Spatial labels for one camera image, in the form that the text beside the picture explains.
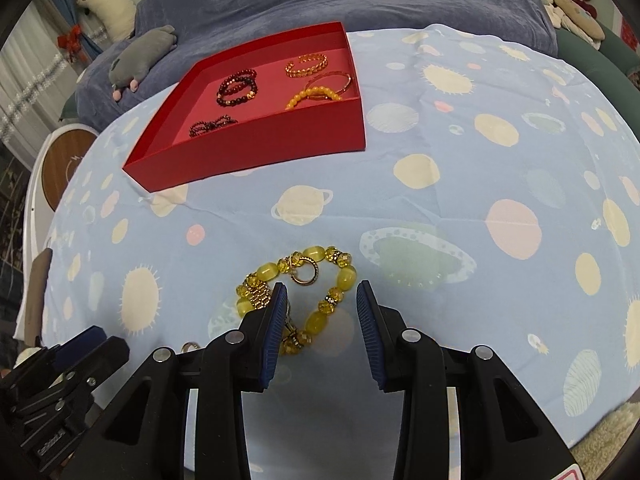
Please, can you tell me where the dark garnet twisted bracelet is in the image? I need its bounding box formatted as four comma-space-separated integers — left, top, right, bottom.
188, 114, 240, 139

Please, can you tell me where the orange woven gold bracelet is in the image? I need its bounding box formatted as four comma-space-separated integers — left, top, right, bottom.
284, 52, 330, 79

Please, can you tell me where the dark red gold-accent bracelet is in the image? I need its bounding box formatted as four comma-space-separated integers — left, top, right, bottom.
214, 84, 260, 110

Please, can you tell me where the red bow curtain tie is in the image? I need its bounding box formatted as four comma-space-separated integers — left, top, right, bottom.
56, 24, 82, 63

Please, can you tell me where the yellow glass bead bracelet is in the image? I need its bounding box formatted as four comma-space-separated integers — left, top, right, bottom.
234, 244, 359, 357

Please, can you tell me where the white sheer curtain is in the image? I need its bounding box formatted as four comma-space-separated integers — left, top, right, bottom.
0, 0, 82, 137

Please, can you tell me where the grey plush mouse toy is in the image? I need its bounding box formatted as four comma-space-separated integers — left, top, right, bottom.
108, 25, 178, 102

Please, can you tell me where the red jewelry tray box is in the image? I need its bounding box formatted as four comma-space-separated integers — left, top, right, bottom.
122, 22, 366, 192

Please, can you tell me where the thin gold bangle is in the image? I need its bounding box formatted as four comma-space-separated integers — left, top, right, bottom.
305, 70, 352, 96

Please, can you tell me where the green sofa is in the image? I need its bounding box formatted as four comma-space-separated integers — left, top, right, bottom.
549, 15, 639, 134

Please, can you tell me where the planet-print blue tablecloth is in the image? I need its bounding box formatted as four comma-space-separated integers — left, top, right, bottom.
42, 25, 639, 444

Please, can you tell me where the gold hoop earring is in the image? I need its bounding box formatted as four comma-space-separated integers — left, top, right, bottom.
181, 341, 201, 353

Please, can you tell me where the dark red bead bracelet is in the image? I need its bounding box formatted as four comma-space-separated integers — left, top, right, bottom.
216, 68, 260, 97

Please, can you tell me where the white plush toy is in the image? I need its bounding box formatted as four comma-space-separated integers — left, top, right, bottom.
76, 0, 137, 42

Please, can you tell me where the blue velvet blanket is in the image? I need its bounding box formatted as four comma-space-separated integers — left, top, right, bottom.
75, 0, 558, 131

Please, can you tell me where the white wood-top round appliance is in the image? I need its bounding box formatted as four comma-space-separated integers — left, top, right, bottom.
22, 122, 101, 266

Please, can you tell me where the beige spotted plush toy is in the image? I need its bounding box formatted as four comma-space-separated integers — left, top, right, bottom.
541, 0, 605, 50

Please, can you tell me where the orange bead bracelet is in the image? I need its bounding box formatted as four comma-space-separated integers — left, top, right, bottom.
284, 86, 345, 111

